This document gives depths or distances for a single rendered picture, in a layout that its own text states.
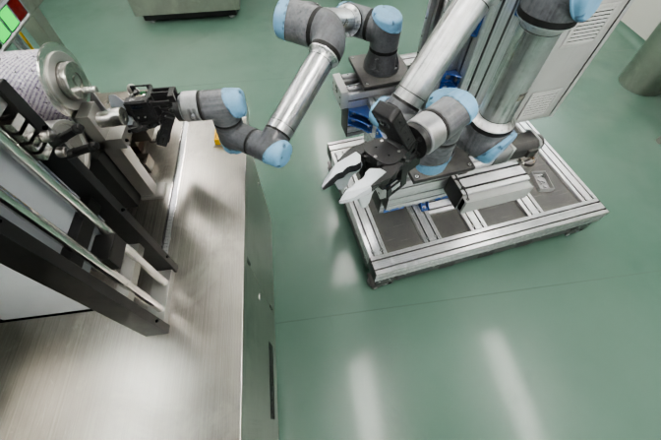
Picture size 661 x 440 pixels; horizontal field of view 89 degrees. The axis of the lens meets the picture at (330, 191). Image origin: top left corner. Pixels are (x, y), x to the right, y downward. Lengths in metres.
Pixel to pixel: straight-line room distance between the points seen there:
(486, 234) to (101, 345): 1.55
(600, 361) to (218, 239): 1.76
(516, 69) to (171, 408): 1.01
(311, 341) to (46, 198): 1.33
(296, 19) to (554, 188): 1.60
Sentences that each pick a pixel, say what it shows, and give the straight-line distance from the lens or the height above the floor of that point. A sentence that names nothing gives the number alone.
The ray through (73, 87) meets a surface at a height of 1.25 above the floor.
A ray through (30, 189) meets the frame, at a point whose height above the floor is 1.32.
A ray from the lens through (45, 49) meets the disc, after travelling 0.87.
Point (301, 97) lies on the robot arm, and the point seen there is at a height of 1.09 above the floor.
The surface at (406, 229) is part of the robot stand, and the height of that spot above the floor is 0.21.
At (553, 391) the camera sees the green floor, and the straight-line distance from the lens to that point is 1.94.
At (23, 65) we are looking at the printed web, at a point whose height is 1.31.
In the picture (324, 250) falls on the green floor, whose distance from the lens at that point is 1.86.
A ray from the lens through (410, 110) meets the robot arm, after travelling 0.81.
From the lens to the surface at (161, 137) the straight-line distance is 1.00.
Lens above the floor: 1.68
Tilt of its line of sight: 55 degrees down
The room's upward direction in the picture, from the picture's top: straight up
